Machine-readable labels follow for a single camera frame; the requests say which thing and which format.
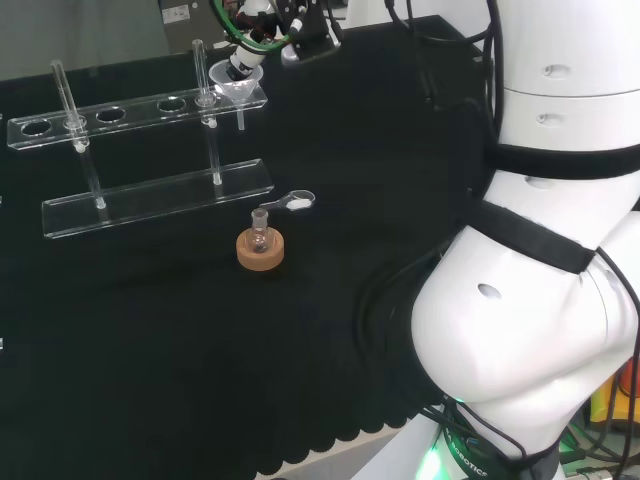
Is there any clear acrylic funnel stand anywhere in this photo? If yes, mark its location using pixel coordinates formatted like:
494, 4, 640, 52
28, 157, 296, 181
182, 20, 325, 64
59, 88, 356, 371
6, 40, 276, 241

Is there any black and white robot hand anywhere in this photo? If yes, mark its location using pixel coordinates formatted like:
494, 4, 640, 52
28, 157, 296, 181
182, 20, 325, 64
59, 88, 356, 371
227, 0, 345, 82

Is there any cork ring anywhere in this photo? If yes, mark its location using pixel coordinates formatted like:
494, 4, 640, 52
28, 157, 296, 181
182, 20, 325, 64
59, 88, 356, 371
235, 226, 286, 273

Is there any green cable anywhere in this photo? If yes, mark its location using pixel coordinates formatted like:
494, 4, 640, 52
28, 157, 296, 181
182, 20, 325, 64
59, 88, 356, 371
208, 0, 302, 56

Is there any glass round-bottom flask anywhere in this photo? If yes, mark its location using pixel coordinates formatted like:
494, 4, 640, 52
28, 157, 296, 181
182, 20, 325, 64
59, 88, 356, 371
247, 208, 274, 254

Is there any grey equipment box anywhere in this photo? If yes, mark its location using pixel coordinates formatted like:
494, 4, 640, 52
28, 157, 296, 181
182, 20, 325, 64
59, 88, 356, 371
158, 0, 237, 56

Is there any clear plastic funnel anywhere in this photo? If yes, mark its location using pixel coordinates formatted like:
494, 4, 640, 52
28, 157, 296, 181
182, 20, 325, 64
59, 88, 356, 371
208, 59, 265, 133

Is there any black bench cloth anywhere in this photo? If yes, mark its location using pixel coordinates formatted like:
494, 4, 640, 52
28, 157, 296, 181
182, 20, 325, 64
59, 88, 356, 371
0, 14, 501, 477

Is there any glass weighing funnel with powder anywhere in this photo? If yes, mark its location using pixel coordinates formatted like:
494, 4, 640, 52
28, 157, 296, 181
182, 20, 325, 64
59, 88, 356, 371
257, 188, 317, 212

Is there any yellow stop button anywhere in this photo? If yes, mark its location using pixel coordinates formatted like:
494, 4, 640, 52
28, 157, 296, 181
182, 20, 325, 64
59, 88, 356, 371
588, 369, 640, 431

